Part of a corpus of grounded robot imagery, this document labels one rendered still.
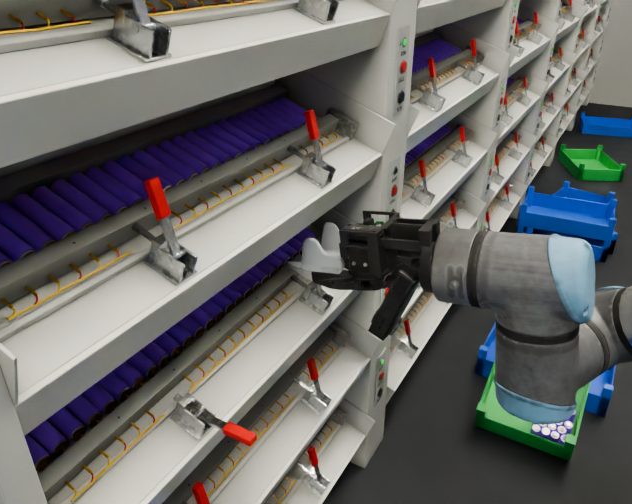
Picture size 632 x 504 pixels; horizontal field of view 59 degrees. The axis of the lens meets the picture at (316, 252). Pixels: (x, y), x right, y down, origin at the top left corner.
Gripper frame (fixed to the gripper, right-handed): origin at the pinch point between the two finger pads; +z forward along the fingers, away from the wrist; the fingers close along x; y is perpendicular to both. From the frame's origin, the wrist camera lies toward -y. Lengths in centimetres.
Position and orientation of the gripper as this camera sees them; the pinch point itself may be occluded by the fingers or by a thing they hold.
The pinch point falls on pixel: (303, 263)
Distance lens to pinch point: 79.4
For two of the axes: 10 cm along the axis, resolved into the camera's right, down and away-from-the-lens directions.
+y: -1.4, -9.1, -4.0
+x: -5.0, 4.1, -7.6
